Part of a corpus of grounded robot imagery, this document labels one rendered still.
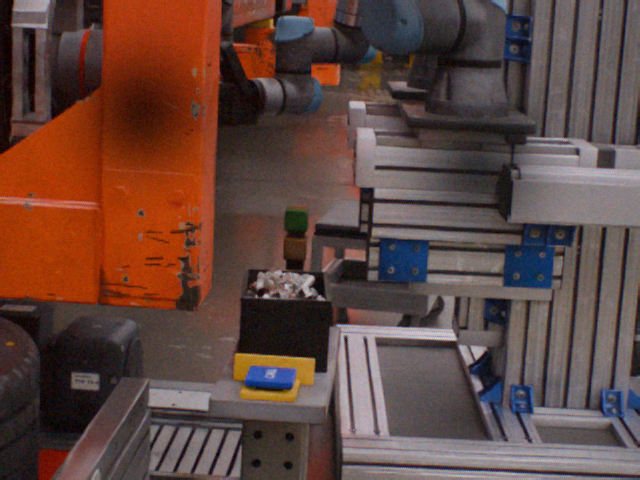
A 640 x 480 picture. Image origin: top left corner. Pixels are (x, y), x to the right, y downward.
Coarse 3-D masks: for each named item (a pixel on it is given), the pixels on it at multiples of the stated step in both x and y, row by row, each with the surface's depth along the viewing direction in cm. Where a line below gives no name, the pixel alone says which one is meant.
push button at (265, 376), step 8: (256, 368) 195; (264, 368) 195; (272, 368) 195; (280, 368) 196; (288, 368) 196; (248, 376) 191; (256, 376) 191; (264, 376) 191; (272, 376) 192; (280, 376) 192; (288, 376) 192; (248, 384) 190; (256, 384) 190; (264, 384) 190; (272, 384) 190; (280, 384) 190; (288, 384) 190
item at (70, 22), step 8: (64, 0) 257; (72, 0) 257; (80, 0) 259; (56, 8) 257; (64, 8) 257; (72, 8) 257; (80, 8) 259; (56, 16) 257; (64, 16) 257; (72, 16) 257; (80, 16) 260; (56, 24) 258; (64, 24) 258; (72, 24) 257; (80, 24) 260; (56, 32) 258
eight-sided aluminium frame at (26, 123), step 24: (24, 0) 234; (48, 0) 234; (96, 0) 281; (24, 24) 233; (48, 24) 234; (24, 48) 236; (48, 48) 236; (24, 72) 237; (48, 72) 237; (24, 96) 238; (48, 96) 238; (24, 120) 237; (48, 120) 238
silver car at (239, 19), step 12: (240, 0) 657; (252, 0) 705; (264, 0) 759; (276, 0) 902; (288, 0) 914; (240, 12) 665; (252, 12) 720; (264, 12) 768; (276, 12) 903; (96, 24) 505; (240, 24) 671
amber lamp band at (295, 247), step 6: (288, 240) 225; (294, 240) 225; (300, 240) 225; (306, 240) 225; (288, 246) 225; (294, 246) 225; (300, 246) 225; (306, 246) 225; (288, 252) 225; (294, 252) 225; (300, 252) 225; (306, 252) 226; (288, 258) 225; (294, 258) 225; (300, 258) 225
